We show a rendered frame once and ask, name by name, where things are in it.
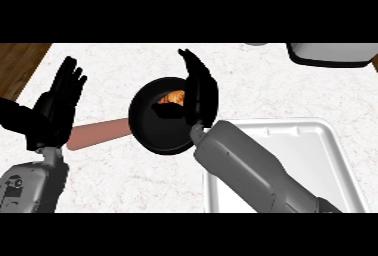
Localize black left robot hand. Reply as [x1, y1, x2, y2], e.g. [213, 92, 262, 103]
[0, 55, 89, 152]

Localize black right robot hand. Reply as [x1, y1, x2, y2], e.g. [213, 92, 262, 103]
[178, 48, 221, 129]

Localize golden brown croissant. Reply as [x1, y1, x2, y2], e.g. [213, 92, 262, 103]
[157, 89, 188, 107]

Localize white tray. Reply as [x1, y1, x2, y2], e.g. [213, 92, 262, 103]
[203, 117, 370, 214]

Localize white appliance with black base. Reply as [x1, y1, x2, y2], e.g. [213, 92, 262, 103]
[285, 43, 378, 69]

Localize black pot with brown handle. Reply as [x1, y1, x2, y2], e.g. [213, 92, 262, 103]
[65, 76, 219, 156]

